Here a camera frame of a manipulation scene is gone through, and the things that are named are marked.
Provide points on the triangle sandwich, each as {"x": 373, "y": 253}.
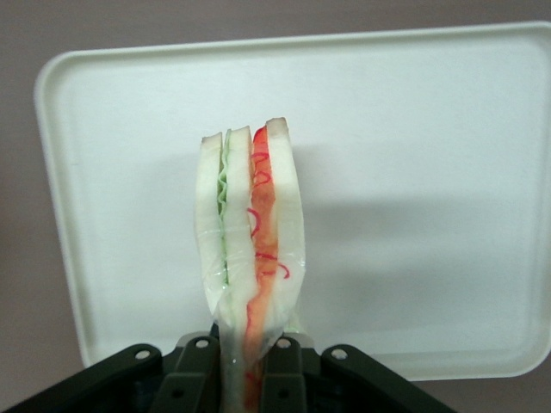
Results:
{"x": 245, "y": 223}

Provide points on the cream plastic tray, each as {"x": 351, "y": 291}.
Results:
{"x": 409, "y": 172}

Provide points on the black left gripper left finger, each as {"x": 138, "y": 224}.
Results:
{"x": 189, "y": 378}

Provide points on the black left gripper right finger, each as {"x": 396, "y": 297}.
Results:
{"x": 292, "y": 378}

